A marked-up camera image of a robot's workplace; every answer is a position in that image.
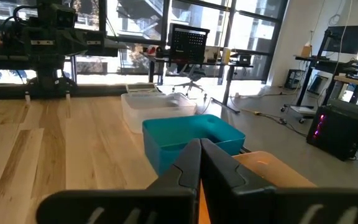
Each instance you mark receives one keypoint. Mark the clear plastic bin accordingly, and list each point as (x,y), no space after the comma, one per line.
(154,109)

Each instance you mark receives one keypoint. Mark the orange plastic bin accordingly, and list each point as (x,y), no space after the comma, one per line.
(275,171)

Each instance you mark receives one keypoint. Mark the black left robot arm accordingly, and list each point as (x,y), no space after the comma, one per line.
(47,71)

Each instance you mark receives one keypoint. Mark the white desk calculator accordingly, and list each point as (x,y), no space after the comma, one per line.
(141,87)

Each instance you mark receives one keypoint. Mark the black wheeled stand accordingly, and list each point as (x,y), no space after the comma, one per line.
(300,109)

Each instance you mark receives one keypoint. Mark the black computer tower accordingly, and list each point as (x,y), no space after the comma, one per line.
(337,133)

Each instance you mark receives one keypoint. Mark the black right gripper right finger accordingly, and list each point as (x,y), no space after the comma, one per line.
(244,202)

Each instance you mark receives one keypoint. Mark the black computer monitor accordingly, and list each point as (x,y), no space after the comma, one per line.
(350,40)

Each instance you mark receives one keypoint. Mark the black aluminium table frame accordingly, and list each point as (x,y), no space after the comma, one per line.
(98,90)

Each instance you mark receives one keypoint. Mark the blue plastic bin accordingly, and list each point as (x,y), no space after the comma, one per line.
(166,137)

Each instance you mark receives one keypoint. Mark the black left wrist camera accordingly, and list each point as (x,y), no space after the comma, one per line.
(65,18)

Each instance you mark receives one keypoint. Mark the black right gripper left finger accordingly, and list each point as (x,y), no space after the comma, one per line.
(172,199)

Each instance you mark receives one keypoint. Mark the wooden top desk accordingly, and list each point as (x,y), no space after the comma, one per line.
(353,81)

